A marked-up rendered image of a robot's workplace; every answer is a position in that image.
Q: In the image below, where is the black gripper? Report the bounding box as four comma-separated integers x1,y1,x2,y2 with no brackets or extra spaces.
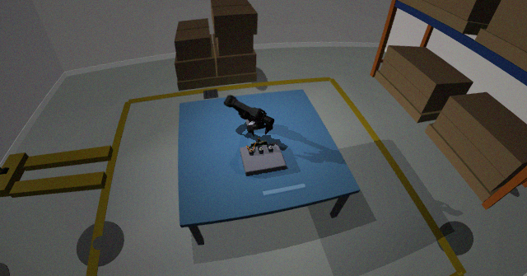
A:
247,121,273,136

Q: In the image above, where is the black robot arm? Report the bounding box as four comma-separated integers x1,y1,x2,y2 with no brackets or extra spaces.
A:
224,96,274,126

